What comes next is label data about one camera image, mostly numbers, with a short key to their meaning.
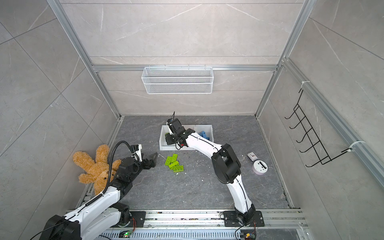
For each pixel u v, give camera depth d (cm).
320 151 65
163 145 101
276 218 75
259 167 89
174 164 90
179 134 71
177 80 101
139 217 73
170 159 95
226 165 53
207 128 105
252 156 95
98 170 82
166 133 82
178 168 90
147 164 75
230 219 73
